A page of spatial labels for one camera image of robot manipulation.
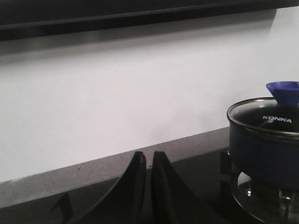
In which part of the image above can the dark blue cooking pot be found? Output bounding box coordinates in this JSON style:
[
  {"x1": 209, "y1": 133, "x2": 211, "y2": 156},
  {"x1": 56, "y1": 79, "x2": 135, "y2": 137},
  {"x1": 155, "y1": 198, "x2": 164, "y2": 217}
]
[{"x1": 226, "y1": 97, "x2": 299, "y2": 190}]

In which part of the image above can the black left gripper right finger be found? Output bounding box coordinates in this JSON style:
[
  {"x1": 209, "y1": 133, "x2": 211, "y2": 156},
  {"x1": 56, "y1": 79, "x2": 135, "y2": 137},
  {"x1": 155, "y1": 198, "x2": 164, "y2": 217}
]
[{"x1": 151, "y1": 151, "x2": 241, "y2": 224}]

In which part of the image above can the black glass cooktop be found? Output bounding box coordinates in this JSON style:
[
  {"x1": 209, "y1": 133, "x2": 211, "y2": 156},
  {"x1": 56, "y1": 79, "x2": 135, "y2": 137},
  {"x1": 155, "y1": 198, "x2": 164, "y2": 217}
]
[{"x1": 0, "y1": 147, "x2": 299, "y2": 224}]

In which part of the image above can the glass lid with blue knob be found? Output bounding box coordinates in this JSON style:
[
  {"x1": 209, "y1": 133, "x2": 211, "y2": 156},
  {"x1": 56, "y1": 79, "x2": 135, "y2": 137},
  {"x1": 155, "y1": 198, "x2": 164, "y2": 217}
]
[{"x1": 227, "y1": 81, "x2": 299, "y2": 139}]

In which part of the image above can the black range hood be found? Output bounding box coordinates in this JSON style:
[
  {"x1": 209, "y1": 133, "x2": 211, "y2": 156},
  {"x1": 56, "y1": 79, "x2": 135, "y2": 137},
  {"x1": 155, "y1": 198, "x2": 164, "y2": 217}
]
[{"x1": 0, "y1": 0, "x2": 299, "y2": 41}]

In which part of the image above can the black pan support grate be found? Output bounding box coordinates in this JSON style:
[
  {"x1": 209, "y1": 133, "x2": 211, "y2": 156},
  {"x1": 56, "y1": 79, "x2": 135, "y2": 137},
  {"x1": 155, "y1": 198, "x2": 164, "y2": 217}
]
[{"x1": 220, "y1": 151, "x2": 299, "y2": 224}]

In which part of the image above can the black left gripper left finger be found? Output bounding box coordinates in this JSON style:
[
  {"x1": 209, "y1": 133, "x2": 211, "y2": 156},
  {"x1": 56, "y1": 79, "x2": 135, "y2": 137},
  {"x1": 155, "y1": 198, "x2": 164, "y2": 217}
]
[{"x1": 70, "y1": 151, "x2": 146, "y2": 224}]

